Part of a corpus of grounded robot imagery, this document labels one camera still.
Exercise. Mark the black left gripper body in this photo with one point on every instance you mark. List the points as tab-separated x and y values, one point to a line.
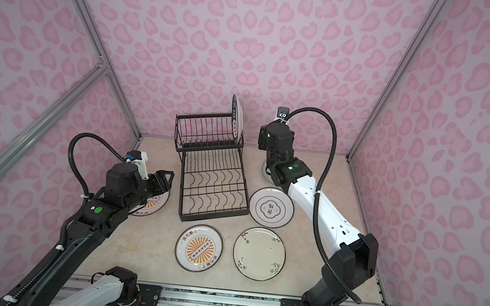
155	184

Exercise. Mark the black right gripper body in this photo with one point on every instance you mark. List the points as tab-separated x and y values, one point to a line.
274	163

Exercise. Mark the dark green rim plate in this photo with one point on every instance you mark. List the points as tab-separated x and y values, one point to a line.
237	119

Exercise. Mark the white plate quatrefoil emblem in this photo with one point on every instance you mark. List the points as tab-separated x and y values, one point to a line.
271	208

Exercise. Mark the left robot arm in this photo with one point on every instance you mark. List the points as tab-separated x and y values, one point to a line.
88	228

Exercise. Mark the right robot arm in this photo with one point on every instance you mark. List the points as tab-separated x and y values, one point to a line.
352	255

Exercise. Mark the orange sunburst plate left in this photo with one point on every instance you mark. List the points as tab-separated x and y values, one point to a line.
154	204

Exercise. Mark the orange sunburst plate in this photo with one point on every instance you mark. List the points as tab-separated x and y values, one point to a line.
199	248
154	204

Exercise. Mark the light blue flower plate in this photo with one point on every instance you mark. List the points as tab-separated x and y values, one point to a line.
266	173

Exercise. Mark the orange sunburst plate centre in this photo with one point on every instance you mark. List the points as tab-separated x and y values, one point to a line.
199	248

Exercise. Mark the cream floral rim plate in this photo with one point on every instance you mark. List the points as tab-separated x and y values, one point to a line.
259	254

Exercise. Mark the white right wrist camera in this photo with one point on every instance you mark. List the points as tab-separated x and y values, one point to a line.
282	114

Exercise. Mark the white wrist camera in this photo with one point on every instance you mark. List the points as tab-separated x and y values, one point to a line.
282	114
139	159

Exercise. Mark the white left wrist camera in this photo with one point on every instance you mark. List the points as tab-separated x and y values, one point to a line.
139	159

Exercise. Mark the black wire dish rack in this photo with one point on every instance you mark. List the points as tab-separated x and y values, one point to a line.
213	183

